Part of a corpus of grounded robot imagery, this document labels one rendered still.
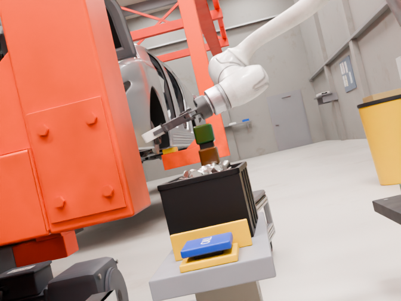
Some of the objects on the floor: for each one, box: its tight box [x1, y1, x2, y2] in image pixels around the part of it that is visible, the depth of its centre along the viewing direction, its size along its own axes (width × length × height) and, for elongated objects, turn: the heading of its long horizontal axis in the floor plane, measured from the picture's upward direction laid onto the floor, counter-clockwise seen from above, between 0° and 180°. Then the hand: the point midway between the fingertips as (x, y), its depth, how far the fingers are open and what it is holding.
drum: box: [357, 94, 401, 186], centre depth 424 cm, size 44×44×70 cm
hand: (153, 134), depth 163 cm, fingers closed
